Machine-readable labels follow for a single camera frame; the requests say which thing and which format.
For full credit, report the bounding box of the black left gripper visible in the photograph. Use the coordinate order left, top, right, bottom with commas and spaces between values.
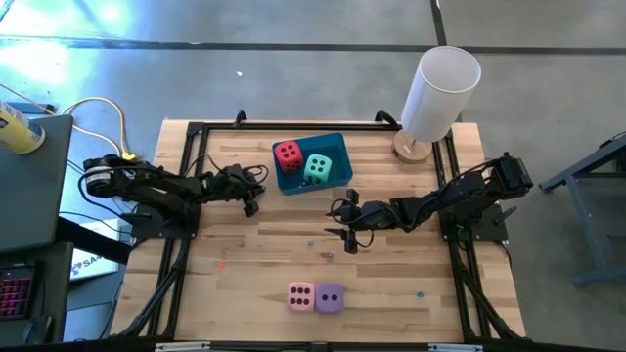
213, 163, 263, 218

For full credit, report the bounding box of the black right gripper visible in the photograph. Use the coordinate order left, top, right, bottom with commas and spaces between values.
324, 188, 392, 255

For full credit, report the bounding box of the teal plush die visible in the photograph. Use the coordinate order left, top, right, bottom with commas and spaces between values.
302, 154, 334, 186

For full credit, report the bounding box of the red plush die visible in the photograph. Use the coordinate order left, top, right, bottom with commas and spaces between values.
273, 140, 304, 175

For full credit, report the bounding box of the blue plastic bin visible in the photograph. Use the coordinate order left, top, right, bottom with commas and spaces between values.
271, 131, 354, 197

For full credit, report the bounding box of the purple plush die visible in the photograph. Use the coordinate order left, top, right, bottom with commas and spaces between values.
314, 282, 345, 314

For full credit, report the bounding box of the pink plush die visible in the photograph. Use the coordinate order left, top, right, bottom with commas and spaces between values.
286, 281, 317, 313

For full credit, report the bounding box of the white lamp with wooden base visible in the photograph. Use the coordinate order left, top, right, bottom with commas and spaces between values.
391, 45, 483, 165

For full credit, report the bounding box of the white printed box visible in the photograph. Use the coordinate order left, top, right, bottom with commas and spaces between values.
69, 219, 123, 281

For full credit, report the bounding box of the grey side desk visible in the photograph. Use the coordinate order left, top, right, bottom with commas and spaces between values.
0, 114, 74, 253

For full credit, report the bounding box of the black desk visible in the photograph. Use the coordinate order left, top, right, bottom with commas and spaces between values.
0, 239, 74, 343

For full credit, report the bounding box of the yellow wipes canister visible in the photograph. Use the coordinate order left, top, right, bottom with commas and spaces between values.
0, 100, 47, 155

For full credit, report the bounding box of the grey metal stand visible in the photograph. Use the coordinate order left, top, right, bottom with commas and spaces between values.
539, 131, 626, 287

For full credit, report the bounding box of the black computer mouse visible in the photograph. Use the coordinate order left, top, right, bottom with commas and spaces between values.
23, 315, 53, 343

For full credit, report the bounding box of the backlit keyboard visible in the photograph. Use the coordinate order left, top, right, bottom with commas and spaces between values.
0, 266, 36, 322

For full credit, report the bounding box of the black aluminium table frame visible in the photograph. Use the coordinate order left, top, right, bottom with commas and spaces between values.
110, 110, 527, 343

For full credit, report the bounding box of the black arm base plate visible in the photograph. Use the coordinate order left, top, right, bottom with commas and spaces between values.
437, 202, 510, 242
130, 202, 201, 241

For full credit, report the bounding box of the yellow extension cable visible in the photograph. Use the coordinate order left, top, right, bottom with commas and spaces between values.
63, 96, 138, 162

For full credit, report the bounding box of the white frame bracket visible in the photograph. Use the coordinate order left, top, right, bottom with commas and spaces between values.
155, 341, 211, 352
428, 343, 484, 352

